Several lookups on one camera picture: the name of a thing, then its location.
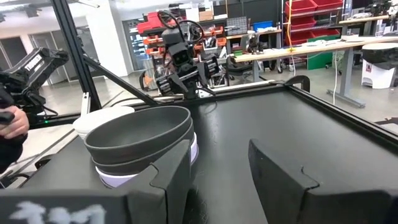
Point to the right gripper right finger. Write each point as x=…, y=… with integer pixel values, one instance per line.
x=280, y=193

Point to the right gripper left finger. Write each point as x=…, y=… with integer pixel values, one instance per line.
x=174, y=186

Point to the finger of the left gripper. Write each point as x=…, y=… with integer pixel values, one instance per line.
x=178, y=82
x=192, y=90

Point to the black bowl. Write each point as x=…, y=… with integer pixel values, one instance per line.
x=136, y=133
x=118, y=168

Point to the white bowl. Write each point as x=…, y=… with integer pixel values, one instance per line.
x=99, y=119

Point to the person's forearm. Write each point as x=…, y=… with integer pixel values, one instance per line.
x=9, y=152

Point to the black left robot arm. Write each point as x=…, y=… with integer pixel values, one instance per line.
x=172, y=35

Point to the black office chair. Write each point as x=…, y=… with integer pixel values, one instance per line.
x=239, y=68

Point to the grey drawer organiser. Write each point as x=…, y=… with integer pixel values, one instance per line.
x=237, y=25

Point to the cardboard box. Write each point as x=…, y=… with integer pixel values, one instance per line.
x=206, y=15

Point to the red tool box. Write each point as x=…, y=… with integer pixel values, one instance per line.
x=150, y=23

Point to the blue storage bin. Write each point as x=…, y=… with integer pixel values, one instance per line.
x=262, y=25

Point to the long wooden workbench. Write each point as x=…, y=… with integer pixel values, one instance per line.
x=311, y=48

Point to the red storage bin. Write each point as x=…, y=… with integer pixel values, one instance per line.
x=323, y=32
x=300, y=6
x=329, y=3

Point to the green crate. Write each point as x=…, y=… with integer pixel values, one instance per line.
x=320, y=60

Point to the white bin black lid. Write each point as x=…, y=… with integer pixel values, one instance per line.
x=376, y=77

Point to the small wooden desk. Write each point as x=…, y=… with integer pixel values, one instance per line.
x=360, y=20

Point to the person's hand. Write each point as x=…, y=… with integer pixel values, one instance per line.
x=15, y=126

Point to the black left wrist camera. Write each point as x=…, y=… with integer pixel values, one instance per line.
x=182, y=56

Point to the black aluminium table frame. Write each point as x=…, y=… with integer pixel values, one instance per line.
x=74, y=46

